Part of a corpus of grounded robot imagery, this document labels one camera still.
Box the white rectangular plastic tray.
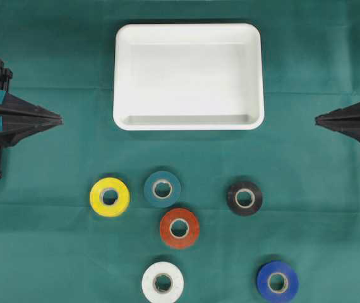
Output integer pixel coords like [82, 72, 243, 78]
[112, 23, 265, 131]

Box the green table cloth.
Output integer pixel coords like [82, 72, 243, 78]
[0, 1, 360, 302]

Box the blue tape roll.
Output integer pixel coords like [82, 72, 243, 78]
[256, 261, 299, 302]

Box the red tape roll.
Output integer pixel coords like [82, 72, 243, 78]
[159, 208, 200, 249]

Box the teal tape roll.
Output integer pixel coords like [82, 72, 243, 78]
[143, 170, 181, 208]

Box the black tape roll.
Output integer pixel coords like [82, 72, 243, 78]
[227, 181, 263, 217]

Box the white tape roll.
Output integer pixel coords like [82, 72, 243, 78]
[141, 261, 184, 302]

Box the yellow tape roll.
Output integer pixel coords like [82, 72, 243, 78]
[90, 177, 130, 218]

